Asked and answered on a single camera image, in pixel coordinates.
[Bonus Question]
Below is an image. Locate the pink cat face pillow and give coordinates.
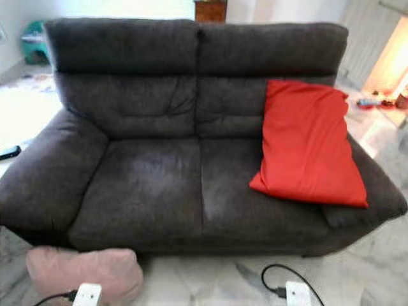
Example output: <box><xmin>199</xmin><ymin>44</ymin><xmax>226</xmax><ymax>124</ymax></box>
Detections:
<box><xmin>26</xmin><ymin>246</ymin><xmax>145</xmax><ymax>306</ymax></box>

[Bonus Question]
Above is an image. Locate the teal plastic chair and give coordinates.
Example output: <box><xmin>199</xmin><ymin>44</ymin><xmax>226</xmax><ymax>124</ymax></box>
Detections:
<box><xmin>22</xmin><ymin>20</ymin><xmax>49</xmax><ymax>64</ymax></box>

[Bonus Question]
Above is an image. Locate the red pillow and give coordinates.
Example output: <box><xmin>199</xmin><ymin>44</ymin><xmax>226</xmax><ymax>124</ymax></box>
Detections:
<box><xmin>249</xmin><ymin>79</ymin><xmax>369</xmax><ymax>208</ymax></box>

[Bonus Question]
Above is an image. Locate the colourful printed floor mat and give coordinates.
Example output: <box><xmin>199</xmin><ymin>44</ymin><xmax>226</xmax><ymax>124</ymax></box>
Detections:
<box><xmin>25</xmin><ymin>73</ymin><xmax>58</xmax><ymax>94</ymax></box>

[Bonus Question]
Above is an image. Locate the dark brown fabric sofa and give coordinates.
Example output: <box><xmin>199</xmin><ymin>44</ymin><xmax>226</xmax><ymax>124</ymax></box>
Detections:
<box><xmin>0</xmin><ymin>18</ymin><xmax>408</xmax><ymax>258</ymax></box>

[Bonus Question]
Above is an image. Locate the brown wooden cabinet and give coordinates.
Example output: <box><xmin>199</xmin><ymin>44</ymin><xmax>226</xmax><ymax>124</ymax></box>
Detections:
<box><xmin>194</xmin><ymin>0</ymin><xmax>228</xmax><ymax>24</ymax></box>

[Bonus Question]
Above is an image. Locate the small black device with strap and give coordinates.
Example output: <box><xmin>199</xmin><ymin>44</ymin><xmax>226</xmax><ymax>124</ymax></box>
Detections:
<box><xmin>0</xmin><ymin>145</ymin><xmax>22</xmax><ymax>160</ymax></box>

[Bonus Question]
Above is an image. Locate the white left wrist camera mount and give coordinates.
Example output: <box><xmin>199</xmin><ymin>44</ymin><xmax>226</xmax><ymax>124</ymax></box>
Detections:
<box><xmin>73</xmin><ymin>283</ymin><xmax>103</xmax><ymax>306</ymax></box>

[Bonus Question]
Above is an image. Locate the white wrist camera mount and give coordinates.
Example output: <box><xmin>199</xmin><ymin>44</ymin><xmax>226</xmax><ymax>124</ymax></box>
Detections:
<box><xmin>73</xmin><ymin>283</ymin><xmax>103</xmax><ymax>306</ymax></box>
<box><xmin>285</xmin><ymin>281</ymin><xmax>312</xmax><ymax>306</ymax></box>

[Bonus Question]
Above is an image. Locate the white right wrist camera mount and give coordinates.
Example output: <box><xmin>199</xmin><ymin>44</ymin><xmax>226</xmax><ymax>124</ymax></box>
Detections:
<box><xmin>285</xmin><ymin>281</ymin><xmax>312</xmax><ymax>306</ymax></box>

